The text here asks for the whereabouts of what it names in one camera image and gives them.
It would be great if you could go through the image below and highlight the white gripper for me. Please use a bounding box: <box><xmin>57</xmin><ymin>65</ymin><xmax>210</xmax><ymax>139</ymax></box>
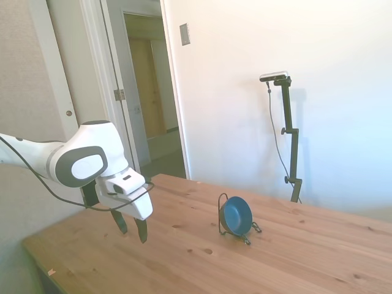
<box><xmin>97</xmin><ymin>188</ymin><xmax>153</xmax><ymax>244</ymax></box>

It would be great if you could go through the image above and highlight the blue bowl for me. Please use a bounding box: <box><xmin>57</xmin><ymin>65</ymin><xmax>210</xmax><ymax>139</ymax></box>
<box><xmin>220</xmin><ymin>196</ymin><xmax>254</xmax><ymax>237</ymax></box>

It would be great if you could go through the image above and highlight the white hinged door panel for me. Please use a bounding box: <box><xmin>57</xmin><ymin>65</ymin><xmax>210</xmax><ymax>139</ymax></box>
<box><xmin>100</xmin><ymin>0</ymin><xmax>153</xmax><ymax>172</ymax></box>

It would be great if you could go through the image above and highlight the wooden hallway door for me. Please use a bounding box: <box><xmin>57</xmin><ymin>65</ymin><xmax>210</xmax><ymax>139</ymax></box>
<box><xmin>128</xmin><ymin>36</ymin><xmax>168</xmax><ymax>140</ymax></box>

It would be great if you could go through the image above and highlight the white door with knob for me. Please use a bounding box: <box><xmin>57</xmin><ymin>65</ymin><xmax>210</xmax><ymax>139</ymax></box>
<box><xmin>29</xmin><ymin>0</ymin><xmax>92</xmax><ymax>138</ymax></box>

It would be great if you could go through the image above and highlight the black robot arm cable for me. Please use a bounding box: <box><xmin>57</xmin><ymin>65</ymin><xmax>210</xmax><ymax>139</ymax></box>
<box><xmin>0</xmin><ymin>135</ymin><xmax>155</xmax><ymax>212</ymax></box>

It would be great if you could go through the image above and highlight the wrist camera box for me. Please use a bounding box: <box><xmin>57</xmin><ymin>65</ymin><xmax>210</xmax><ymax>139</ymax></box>
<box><xmin>81</xmin><ymin>183</ymin><xmax>99</xmax><ymax>206</ymax></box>

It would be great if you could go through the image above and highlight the black wire bowl rack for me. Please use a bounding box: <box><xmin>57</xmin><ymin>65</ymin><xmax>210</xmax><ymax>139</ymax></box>
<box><xmin>217</xmin><ymin>192</ymin><xmax>263</xmax><ymax>246</ymax></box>

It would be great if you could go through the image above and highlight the black jointed camera stand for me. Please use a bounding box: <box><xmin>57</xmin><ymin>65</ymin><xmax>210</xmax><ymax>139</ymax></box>
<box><xmin>273</xmin><ymin>76</ymin><xmax>303</xmax><ymax>203</ymax></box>

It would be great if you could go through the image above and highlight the grey wall switch plate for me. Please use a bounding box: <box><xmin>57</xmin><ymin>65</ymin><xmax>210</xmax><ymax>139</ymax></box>
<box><xmin>179</xmin><ymin>23</ymin><xmax>191</xmax><ymax>47</ymax></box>

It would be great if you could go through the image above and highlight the silver camera on stand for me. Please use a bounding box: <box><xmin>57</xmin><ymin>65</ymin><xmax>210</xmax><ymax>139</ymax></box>
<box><xmin>259</xmin><ymin>70</ymin><xmax>289</xmax><ymax>83</ymax></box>

